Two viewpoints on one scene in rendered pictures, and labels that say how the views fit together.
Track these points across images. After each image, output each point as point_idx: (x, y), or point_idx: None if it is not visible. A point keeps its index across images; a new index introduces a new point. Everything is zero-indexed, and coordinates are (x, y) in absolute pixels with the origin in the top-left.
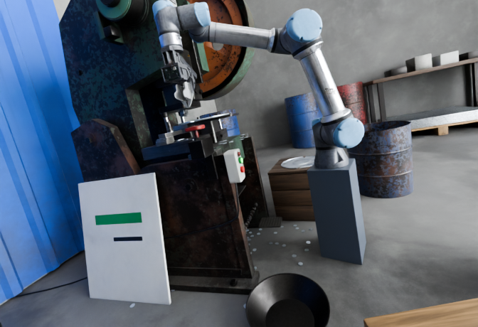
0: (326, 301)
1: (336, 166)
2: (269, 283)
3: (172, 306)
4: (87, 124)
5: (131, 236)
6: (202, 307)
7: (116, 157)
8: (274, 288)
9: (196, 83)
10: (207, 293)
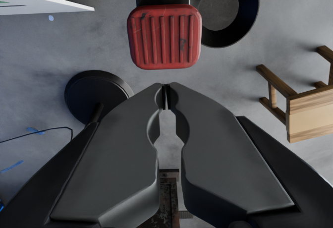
0: (256, 2)
1: None
2: None
3: (98, 11)
4: None
5: (0, 6)
6: (133, 8)
7: None
8: None
9: None
10: None
